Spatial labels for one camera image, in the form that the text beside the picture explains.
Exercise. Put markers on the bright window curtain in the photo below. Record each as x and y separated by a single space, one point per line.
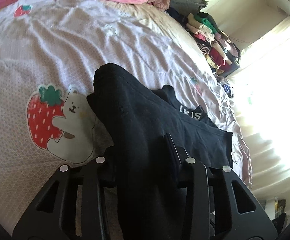
272 105

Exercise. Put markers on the dark navy garment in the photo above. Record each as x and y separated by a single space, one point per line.
176 15

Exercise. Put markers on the pile of folded clothes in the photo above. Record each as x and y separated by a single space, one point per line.
215 45

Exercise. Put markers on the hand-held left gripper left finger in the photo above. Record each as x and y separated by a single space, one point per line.
93 180

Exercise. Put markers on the black sweater with orange patches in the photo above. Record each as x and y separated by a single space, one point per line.
145 142

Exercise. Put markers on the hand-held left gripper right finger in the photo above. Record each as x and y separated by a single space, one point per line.
197 180

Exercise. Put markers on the crumpled clothes heap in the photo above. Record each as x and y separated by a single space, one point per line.
225 85

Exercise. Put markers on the lilac strawberry print blanket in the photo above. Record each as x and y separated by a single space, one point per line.
60 55

